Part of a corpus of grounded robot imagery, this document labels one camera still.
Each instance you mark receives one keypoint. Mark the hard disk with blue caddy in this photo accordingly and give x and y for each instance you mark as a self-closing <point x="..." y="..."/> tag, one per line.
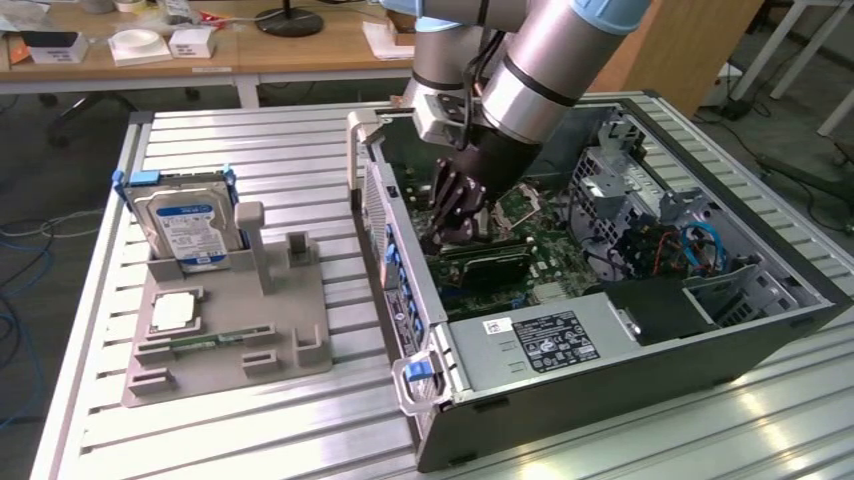
<point x="187" y="225"/>

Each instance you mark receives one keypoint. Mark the blue slot retention clip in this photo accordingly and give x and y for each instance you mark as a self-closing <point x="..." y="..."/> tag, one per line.
<point x="391" y="250"/>

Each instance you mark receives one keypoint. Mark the small white labelled box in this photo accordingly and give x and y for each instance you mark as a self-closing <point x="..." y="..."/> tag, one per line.
<point x="192" y="44"/>

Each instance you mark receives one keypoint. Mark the metal socket cover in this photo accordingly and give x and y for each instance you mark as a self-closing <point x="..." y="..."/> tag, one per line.
<point x="523" y="202"/>

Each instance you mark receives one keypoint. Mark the wooden cabinet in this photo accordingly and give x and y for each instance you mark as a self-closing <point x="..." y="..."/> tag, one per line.
<point x="694" y="45"/>

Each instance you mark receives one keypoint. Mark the white box with black top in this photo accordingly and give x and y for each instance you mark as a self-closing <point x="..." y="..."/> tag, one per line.
<point x="56" y="45"/>

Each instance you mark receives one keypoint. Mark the green RAM stick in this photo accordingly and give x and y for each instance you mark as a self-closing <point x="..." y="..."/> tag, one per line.
<point x="200" y="341"/>

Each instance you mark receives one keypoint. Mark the silver CPU chip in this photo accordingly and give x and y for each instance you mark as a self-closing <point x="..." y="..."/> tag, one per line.
<point x="173" y="312"/>

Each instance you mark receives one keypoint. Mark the installed black RAM stick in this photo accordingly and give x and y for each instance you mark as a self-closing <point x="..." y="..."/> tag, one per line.
<point x="514" y="246"/>

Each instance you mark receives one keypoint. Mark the green motherboard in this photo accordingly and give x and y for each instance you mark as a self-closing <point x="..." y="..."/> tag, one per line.
<point x="554" y="260"/>

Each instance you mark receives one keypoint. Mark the stack of white papers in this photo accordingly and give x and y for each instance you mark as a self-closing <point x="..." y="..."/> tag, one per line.
<point x="387" y="42"/>

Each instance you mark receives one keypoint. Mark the open PC case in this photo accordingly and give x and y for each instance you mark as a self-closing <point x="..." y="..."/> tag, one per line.
<point x="667" y="380"/>

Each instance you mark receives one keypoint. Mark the silver drive cage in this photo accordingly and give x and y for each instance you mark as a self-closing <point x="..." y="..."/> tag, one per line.
<point x="614" y="185"/>

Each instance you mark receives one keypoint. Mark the wooden desk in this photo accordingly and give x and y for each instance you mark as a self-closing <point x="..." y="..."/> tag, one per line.
<point x="267" y="55"/>

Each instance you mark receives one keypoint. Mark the black plastic shroud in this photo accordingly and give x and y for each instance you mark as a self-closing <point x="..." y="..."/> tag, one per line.
<point x="660" y="310"/>

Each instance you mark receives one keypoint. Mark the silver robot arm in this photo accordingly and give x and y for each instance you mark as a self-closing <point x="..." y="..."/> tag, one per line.
<point x="554" y="60"/>

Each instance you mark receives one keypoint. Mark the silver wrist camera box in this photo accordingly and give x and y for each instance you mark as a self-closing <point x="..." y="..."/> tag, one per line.
<point x="436" y="117"/>

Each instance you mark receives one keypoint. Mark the graphics card with black cooler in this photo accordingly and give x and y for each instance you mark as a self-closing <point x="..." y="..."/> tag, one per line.
<point x="493" y="272"/>

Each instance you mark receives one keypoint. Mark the cardboard box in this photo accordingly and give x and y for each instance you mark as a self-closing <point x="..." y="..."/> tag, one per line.
<point x="400" y="22"/>

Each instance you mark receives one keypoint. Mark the black round lamp base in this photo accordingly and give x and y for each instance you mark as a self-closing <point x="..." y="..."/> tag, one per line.
<point x="289" y="22"/>

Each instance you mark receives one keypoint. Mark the black RAM slot bank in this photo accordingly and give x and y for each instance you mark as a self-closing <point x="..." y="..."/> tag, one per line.
<point x="413" y="192"/>

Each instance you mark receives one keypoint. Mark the grey parts rack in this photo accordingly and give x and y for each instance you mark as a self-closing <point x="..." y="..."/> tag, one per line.
<point x="287" y="320"/>

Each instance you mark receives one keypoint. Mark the silver power supply unit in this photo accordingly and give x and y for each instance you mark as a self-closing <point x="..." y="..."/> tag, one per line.
<point x="534" y="345"/>

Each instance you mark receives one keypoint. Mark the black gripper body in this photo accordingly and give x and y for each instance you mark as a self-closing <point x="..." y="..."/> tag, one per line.
<point x="496" y="160"/>

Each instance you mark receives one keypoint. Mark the white frame desk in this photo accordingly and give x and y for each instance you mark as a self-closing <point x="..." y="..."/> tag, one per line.
<point x="800" y="30"/>

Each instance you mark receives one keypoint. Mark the office chair base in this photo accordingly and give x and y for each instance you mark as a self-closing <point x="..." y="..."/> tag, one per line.
<point x="87" y="112"/>

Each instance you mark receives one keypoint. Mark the silver disk bay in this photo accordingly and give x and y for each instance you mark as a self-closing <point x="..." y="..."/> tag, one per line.
<point x="740" y="300"/>

